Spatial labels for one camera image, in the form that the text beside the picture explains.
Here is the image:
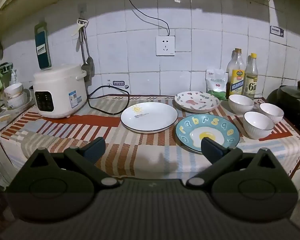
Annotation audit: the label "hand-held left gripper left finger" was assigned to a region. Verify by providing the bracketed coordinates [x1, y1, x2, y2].
[29, 137, 119, 188]

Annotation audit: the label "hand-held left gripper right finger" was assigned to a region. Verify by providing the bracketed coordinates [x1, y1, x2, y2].
[186, 137, 277, 188]

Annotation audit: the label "blue fried egg plate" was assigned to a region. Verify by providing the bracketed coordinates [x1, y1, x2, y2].
[175, 114, 240, 154]

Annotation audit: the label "bear and heart pattern plate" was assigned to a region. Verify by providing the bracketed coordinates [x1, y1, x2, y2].
[174, 91, 220, 113]

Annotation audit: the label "white ribbed bowl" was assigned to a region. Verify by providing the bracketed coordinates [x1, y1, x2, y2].
[243, 111, 275, 140]
[259, 103, 285, 123]
[228, 94, 255, 114]

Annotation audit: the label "white plate with sun print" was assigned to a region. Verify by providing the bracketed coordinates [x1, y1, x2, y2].
[120, 102, 178, 134]

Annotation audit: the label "striped tablecloth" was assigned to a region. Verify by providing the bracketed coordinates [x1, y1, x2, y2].
[0, 94, 300, 180]

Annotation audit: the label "white and green bag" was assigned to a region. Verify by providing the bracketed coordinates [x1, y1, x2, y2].
[206, 67, 229, 100]

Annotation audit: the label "white rice cooker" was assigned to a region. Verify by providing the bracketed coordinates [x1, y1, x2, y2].
[33, 64, 88, 118]

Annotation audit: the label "cooking oil bottle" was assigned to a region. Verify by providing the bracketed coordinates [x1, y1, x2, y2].
[226, 48, 246, 96]

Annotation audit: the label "clear vinegar bottle yellow cap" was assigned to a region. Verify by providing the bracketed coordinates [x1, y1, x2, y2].
[244, 53, 258, 100]

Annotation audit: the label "hanging metal utensils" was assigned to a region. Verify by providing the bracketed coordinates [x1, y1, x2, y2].
[79, 22, 95, 80]

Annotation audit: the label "black pot with lid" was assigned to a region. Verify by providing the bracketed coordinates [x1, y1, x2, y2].
[267, 80, 300, 133]

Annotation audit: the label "blue hanging grater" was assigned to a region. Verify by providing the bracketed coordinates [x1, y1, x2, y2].
[34, 22, 52, 70]

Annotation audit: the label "white hanging rice paddle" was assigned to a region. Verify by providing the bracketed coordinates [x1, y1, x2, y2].
[71, 17, 89, 37]

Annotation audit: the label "black power cord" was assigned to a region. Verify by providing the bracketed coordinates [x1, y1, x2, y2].
[87, 85, 130, 117]

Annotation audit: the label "white wall socket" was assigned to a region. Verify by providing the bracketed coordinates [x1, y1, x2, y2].
[156, 35, 175, 56]

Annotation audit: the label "thin black wall cable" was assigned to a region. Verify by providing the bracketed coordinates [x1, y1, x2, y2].
[125, 0, 170, 36]

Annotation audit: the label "dark wall label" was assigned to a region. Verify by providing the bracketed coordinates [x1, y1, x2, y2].
[270, 26, 285, 38]

